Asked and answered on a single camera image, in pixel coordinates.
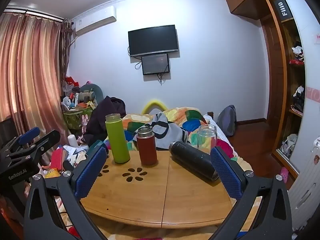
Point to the black wall television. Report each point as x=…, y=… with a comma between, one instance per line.
x=153, y=40

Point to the black bag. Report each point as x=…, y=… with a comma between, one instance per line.
x=298, y=98

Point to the black labelled box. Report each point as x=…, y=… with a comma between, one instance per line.
x=283, y=8

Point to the colourful patchwork blanket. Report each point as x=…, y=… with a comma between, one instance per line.
x=186, y=118

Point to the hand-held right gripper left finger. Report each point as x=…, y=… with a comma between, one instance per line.
x=91, y=172

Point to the dark jacket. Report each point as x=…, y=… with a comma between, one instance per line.
x=106, y=115

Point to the pink rabbit toy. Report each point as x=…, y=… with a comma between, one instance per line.
x=85, y=121

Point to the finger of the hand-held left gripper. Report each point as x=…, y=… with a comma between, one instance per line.
x=47, y=141
x=28, y=135

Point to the white plastic bottle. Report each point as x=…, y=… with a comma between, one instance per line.
x=72, y=140

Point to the pink curtain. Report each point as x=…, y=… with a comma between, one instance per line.
x=30, y=72

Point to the white air conditioner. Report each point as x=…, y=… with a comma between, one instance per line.
x=96, y=21

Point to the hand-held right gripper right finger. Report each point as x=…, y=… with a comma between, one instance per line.
x=226, y=172

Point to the red thermos cup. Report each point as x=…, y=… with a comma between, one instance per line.
x=147, y=150

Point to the pink slipper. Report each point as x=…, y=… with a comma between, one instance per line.
x=284, y=172

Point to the grey backpack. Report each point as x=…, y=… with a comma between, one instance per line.
x=227, y=121

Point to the black thermos cup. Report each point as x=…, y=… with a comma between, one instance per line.
x=190, y=160

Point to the wooden wardrobe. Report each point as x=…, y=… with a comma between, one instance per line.
x=277, y=85

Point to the yellow foam pillow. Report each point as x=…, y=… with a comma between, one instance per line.
x=153, y=103

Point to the red bag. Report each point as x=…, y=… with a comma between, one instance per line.
x=72, y=82

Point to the clear glass cup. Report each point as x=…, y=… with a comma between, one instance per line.
x=206, y=140

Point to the green storage basket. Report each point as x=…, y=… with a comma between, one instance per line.
x=72, y=120

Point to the small black monitor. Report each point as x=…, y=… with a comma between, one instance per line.
x=155, y=64

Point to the white handbag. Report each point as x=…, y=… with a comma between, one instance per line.
x=290, y=142

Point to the grey-green plush toy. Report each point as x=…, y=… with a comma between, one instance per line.
x=90, y=91

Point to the green thermos cup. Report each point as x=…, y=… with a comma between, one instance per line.
x=117, y=140

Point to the pile of papers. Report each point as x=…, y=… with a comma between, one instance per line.
x=75, y=155

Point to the grey printed cloth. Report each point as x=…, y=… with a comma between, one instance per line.
x=170, y=130

